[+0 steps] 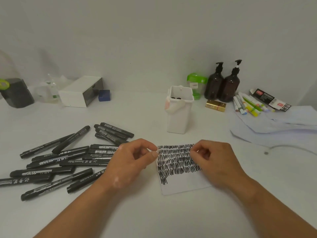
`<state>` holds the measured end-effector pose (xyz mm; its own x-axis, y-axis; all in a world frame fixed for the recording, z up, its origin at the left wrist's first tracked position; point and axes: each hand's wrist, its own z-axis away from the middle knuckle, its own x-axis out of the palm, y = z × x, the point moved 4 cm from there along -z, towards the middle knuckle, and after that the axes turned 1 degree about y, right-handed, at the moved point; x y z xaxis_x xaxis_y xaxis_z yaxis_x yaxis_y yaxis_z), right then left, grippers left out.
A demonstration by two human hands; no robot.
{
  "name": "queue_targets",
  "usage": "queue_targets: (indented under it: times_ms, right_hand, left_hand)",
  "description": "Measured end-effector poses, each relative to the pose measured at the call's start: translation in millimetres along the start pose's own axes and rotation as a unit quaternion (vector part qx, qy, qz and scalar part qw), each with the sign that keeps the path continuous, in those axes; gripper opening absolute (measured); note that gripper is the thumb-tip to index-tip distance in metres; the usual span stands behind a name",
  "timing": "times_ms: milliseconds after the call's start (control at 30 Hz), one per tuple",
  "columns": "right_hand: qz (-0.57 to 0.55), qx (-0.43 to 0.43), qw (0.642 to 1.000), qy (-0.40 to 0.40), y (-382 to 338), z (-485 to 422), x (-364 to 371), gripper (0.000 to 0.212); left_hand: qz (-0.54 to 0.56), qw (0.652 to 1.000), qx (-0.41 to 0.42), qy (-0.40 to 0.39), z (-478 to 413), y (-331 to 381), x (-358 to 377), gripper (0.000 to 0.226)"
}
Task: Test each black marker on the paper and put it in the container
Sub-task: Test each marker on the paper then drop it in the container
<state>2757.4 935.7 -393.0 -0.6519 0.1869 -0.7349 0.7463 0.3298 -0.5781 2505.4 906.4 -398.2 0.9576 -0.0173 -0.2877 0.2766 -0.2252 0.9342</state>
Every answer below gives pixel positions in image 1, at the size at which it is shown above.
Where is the person's left forearm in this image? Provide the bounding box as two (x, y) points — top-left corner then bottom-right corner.
(33, 180), (117, 238)

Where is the clear jar with green lid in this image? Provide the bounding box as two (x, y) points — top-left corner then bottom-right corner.
(186, 72), (208, 101)

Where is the white box with grey front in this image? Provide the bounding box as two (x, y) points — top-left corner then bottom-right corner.
(58, 76), (104, 108)

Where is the pile of loose white sheets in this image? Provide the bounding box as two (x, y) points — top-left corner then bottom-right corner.
(229, 105), (317, 149)

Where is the white cable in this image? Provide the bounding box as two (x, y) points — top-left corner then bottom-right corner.
(264, 145), (317, 156)

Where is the white plastic container with handle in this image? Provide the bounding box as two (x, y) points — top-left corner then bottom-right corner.
(164, 85), (195, 135)

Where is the brown pump bottle white neck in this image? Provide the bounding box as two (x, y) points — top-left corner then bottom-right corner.
(218, 59), (243, 103)

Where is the small blue box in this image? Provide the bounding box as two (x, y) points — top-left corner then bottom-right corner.
(98, 89), (111, 102)

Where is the person's left hand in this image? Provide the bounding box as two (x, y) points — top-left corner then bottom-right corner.
(99, 138), (159, 194)

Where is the bunch of pastel highlighter pens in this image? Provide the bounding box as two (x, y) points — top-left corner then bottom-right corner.
(232, 91), (275, 117)

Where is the small gold box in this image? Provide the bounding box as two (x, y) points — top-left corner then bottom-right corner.
(205, 99), (227, 113)

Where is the black and red cardboard box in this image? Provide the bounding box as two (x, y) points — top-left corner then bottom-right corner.
(249, 88), (292, 112)

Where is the person's right forearm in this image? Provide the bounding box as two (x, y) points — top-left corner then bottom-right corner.
(228, 176), (317, 238)

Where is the clear bottle with dark liquid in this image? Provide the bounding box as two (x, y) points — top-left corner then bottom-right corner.
(0, 51), (35, 109)

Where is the person's right hand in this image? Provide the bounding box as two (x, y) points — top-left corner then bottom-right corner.
(189, 139), (251, 192)

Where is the pile of black markers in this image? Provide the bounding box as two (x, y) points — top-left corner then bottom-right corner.
(0, 122), (135, 202)

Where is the white paper with black scribbles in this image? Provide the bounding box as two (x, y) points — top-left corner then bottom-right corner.
(156, 143), (213, 196)

